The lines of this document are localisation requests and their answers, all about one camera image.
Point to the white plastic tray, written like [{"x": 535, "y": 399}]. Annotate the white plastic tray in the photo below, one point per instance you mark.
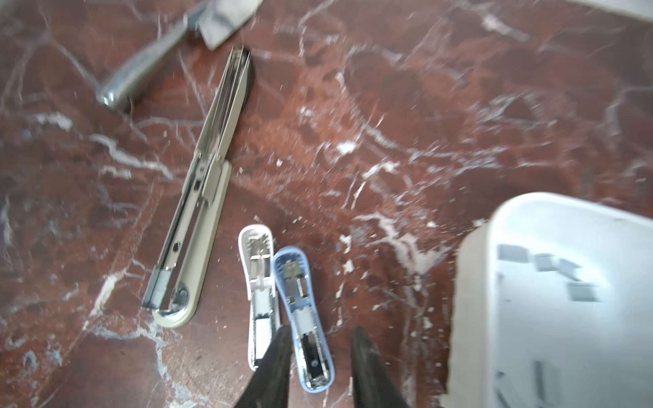
[{"x": 552, "y": 307}]

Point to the blue staple box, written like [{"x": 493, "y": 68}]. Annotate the blue staple box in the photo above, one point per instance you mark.
[{"x": 292, "y": 274}]

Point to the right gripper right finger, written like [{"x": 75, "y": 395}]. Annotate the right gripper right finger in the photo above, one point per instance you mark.
[{"x": 371, "y": 383}]

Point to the metal garden trowel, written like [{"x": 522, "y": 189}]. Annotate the metal garden trowel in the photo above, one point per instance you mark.
[{"x": 213, "y": 21}]

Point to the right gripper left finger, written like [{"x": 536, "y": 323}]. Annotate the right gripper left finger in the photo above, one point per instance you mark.
[{"x": 269, "y": 386}]

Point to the small white cylinder piece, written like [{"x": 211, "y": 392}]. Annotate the small white cylinder piece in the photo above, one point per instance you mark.
[{"x": 256, "y": 249}]

